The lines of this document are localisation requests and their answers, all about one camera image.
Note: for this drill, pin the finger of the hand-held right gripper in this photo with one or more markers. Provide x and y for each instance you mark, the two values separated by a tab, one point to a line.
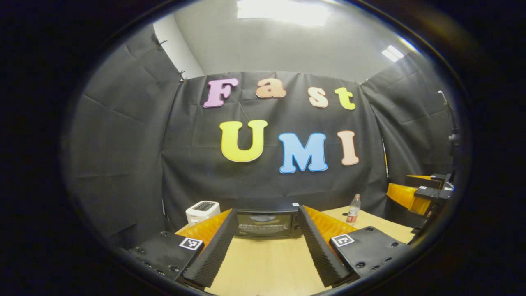
427	178
404	196

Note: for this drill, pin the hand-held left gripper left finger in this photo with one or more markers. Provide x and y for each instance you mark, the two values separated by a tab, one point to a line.
213	246

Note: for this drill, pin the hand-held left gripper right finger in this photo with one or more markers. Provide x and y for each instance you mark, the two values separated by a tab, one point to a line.
318	246

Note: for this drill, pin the black electric oven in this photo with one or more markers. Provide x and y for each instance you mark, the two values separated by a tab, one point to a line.
267	205

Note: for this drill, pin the white toaster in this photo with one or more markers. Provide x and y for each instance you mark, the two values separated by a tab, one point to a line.
201	210

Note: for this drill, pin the clear bottle with red label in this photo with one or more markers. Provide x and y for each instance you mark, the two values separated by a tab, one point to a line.
353	209

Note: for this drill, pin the thin dark pole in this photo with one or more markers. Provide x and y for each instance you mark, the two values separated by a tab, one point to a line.
451	119

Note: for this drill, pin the small ceiling light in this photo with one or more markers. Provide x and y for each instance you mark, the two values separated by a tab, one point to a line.
392	53

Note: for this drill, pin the black backdrop cloth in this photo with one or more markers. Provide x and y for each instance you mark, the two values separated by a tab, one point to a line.
123	144

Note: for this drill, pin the large ceiling light panel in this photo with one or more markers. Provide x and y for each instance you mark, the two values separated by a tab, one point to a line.
283	11

